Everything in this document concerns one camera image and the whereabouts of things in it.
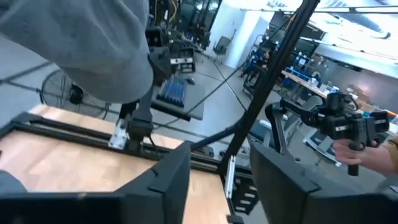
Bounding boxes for black keyboard blue keys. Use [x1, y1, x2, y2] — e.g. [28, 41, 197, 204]
[156, 75, 188, 109]

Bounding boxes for black leader arm handle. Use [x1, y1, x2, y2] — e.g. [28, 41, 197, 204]
[265, 91, 391, 177]

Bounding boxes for grey baseball cap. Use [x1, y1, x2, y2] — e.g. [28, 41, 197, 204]
[0, 170, 27, 194]
[0, 0, 155, 104]

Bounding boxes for black floor fan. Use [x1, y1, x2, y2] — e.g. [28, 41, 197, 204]
[40, 68, 111, 121]

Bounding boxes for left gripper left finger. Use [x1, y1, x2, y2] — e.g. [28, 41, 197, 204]
[119, 142, 192, 224]

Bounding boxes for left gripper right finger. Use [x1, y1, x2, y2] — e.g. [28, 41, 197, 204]
[249, 142, 321, 224]

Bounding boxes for black box white label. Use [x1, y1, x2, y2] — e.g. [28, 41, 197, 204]
[169, 46, 197, 75]

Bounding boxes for grey keyboard cart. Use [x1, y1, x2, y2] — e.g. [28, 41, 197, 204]
[150, 77, 206, 123]

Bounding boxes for white metal bracket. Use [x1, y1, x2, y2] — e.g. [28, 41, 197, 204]
[108, 119, 130, 151]
[224, 154, 237, 200]

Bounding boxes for person's hand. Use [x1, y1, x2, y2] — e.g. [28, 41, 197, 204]
[331, 138, 389, 175]

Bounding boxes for person's forearm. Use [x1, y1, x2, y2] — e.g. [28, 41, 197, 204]
[384, 136, 398, 176]

